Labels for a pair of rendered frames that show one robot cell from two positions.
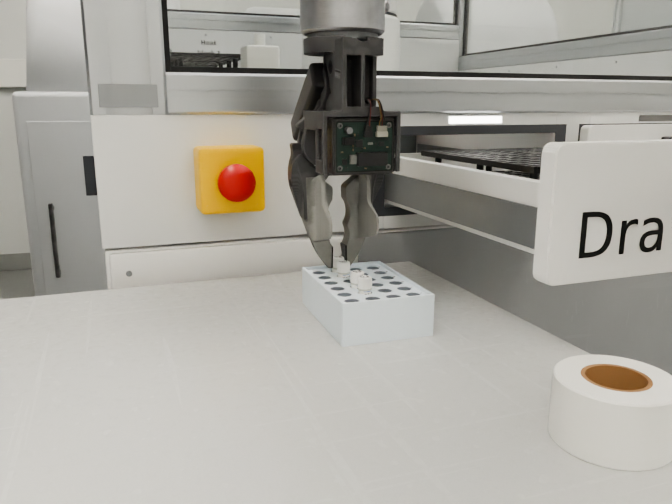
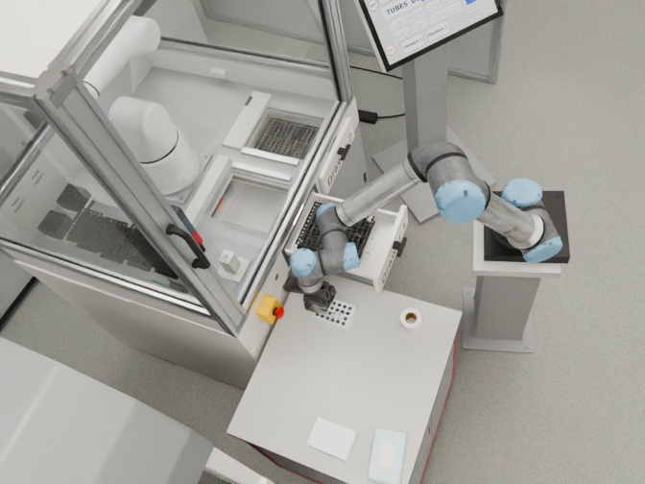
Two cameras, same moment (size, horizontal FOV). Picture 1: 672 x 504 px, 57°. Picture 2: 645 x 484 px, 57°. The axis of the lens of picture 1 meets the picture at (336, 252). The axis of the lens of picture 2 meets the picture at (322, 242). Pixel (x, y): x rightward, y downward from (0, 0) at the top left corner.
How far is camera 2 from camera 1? 169 cm
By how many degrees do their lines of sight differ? 51
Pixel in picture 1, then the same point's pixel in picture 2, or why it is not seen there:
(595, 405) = (413, 327)
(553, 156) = (376, 280)
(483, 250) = not seen: hidden behind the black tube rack
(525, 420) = (397, 327)
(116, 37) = (234, 319)
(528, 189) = (365, 276)
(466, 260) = not seen: hidden behind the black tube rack
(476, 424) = (393, 336)
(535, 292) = not seen: hidden behind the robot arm
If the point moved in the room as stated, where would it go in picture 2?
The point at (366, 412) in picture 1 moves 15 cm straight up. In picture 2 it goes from (375, 349) to (370, 332)
